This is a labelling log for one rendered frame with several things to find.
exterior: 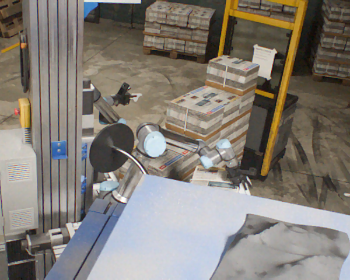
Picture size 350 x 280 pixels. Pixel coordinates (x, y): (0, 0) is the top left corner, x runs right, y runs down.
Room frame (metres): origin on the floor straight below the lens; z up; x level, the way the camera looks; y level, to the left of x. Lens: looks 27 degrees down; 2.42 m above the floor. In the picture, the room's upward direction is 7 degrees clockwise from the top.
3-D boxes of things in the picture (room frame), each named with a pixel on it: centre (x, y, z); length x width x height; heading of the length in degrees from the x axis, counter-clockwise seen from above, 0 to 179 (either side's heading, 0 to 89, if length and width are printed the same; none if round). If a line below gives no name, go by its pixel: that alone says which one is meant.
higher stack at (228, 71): (3.90, -0.44, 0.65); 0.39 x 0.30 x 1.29; 59
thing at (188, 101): (3.39, -0.15, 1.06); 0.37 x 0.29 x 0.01; 60
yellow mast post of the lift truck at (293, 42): (4.11, -0.95, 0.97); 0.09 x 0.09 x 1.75; 59
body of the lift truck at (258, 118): (4.59, -0.85, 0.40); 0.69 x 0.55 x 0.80; 59
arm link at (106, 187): (2.10, 0.32, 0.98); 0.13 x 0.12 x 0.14; 25
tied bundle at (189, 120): (3.39, -0.14, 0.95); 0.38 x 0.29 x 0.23; 60
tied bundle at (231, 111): (3.65, -0.29, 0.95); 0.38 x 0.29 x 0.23; 58
